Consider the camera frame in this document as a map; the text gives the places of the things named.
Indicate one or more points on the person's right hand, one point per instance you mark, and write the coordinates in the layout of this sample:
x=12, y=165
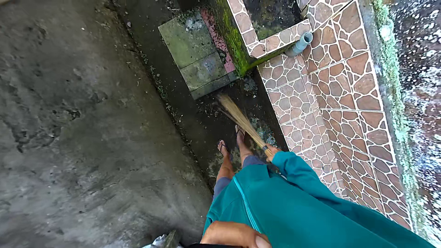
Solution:
x=273, y=151

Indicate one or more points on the person's left hand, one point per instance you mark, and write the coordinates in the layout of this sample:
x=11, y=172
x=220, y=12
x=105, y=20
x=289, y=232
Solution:
x=231, y=234

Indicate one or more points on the person's left thumb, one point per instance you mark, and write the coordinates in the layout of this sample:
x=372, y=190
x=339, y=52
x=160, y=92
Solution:
x=237, y=233

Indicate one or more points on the person's right fingers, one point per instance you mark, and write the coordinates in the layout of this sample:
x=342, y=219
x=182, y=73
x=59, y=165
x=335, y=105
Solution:
x=269, y=147

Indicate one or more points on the straw stick broom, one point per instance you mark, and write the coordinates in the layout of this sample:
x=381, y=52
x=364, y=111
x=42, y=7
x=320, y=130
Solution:
x=244, y=122

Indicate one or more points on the person's right forearm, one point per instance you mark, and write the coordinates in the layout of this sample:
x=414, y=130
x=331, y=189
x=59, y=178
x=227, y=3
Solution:
x=299, y=172

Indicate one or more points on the black object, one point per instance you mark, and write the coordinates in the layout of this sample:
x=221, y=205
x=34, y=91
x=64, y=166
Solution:
x=210, y=246

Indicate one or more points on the person's legs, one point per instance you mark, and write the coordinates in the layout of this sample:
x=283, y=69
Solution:
x=225, y=169

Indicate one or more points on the person's body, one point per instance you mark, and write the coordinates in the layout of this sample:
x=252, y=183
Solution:
x=286, y=213

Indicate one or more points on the crumpled silver plastic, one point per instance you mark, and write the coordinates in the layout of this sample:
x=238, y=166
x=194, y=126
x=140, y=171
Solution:
x=159, y=241

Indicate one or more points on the stone-patterned tiled ledge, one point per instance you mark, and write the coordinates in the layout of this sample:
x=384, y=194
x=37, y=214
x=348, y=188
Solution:
x=336, y=93

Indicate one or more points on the stone-patterned tiled planter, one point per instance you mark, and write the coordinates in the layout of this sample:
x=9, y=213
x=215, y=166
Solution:
x=272, y=42

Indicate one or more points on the grey-blue plastic pipe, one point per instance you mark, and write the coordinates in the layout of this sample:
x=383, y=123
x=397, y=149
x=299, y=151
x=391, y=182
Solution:
x=300, y=44

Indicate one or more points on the mossy green tiled slab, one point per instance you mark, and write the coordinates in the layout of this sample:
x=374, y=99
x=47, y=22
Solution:
x=201, y=55

